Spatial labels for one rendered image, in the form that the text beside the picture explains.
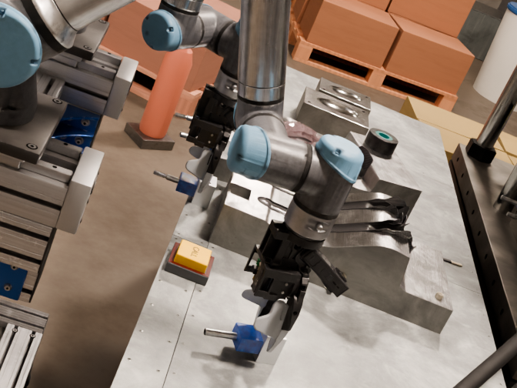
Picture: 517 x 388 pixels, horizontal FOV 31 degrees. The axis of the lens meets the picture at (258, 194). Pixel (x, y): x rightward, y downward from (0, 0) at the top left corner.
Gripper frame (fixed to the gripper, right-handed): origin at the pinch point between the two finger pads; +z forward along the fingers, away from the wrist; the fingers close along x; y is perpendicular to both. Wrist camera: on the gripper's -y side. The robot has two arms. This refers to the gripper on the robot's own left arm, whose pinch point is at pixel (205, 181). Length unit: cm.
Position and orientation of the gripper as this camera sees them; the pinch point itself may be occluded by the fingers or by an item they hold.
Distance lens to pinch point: 192.9
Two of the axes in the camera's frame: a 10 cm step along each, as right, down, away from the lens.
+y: -9.3, -3.4, -1.4
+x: -0.2, 4.2, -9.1
